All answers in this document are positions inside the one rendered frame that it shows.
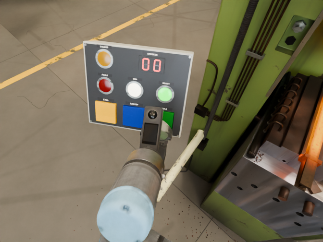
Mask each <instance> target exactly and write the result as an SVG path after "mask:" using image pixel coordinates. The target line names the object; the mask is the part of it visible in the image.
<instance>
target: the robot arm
mask: <svg viewBox="0 0 323 242"><path fill-rule="evenodd" d="M162 118H163V108H160V107H151V106H145V111H144V118H143V125H142V129H141V132H140V145H139V149H137V150H134V151H133V152H131V154H130V155H129V156H128V158H127V160H126V162H125V163H124V165H123V167H122V169H121V171H120V173H119V175H118V176H117V178H116V180H115V182H114V184H113V185H112V187H111V189H110V191H109V193H108V194H107V195H106V196H105V197H104V199H103V200H102V202H101V205H100V208H99V211H98V214H97V225H98V228H99V230H100V232H101V237H100V240H99V242H172V241H170V240H169V239H167V238H165V237H163V236H162V235H161V234H159V233H158V232H156V231H154V230H153V229H151V227H152V224H153V220H154V211H155V207H156V203H157V199H158V195H159V191H160V187H161V182H162V178H165V177H166V175H165V174H164V167H165V166H164V161H165V157H166V150H167V149H166V147H167V144H168V140H169V141H170V140H171V138H172V134H173V131H172V129H171V127H170V126H169V125H168V124H167V123H166V122H164V121H163V120H162Z"/></svg>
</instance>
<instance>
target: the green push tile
mask: <svg viewBox="0 0 323 242"><path fill-rule="evenodd" d="M162 120H163V121H164V122H166V123H167V124H168V125H169V126H170V127H171V129H173V121H174V112H168V111H163V118H162Z"/></svg>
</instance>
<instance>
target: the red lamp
mask: <svg viewBox="0 0 323 242"><path fill-rule="evenodd" d="M99 88H100V90H101V91H103V92H109V91H110V90H111V88H112V85H111V83H110V82H109V81H108V80H106V79H102V80H100V82H99Z"/></svg>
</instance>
